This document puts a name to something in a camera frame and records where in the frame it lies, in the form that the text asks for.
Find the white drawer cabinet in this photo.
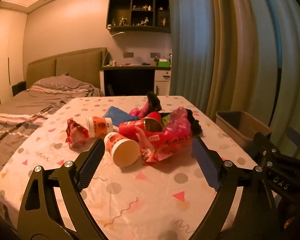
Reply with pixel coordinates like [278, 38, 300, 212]
[154, 70, 171, 96]

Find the red snack wrapper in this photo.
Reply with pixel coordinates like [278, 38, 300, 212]
[66, 119, 90, 145]

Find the group of small figurines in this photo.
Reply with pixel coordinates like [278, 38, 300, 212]
[107, 4, 169, 29]

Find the long pleated curtain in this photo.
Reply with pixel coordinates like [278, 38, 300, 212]
[169, 0, 300, 160]

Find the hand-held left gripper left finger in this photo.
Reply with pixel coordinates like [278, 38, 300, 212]
[17, 138, 108, 240]

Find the red clear plastic wrapper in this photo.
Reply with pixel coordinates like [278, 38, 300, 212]
[135, 127, 193, 165]

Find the grey striped pillow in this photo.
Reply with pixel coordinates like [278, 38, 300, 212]
[31, 76, 96, 93]

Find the large pink translucent bag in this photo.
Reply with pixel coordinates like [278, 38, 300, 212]
[162, 107, 193, 138]

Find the dark wall shelf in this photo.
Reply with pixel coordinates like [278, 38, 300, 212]
[106, 0, 171, 34]

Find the blue foam fruit net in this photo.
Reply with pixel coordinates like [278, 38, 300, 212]
[103, 106, 142, 124]

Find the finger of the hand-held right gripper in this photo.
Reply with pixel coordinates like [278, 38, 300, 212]
[287, 127, 300, 152]
[254, 131, 278, 156]

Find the black cloth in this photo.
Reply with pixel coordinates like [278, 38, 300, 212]
[185, 109, 203, 137]

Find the dark top desk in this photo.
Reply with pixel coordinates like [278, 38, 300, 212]
[99, 64, 172, 97]

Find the padded brown headboard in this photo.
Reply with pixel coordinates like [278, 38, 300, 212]
[26, 47, 108, 90]

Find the bed with grey bedding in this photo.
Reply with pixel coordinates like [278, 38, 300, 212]
[0, 84, 103, 193]

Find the white wardrobe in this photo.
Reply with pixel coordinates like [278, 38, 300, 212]
[0, 7, 28, 111]

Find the orange printed paper cup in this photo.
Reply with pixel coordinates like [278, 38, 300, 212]
[104, 132, 141, 167]
[86, 116, 113, 138]

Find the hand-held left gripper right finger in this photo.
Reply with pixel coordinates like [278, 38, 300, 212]
[187, 137, 280, 240]

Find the black bedside table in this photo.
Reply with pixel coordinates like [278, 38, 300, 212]
[12, 81, 27, 97]

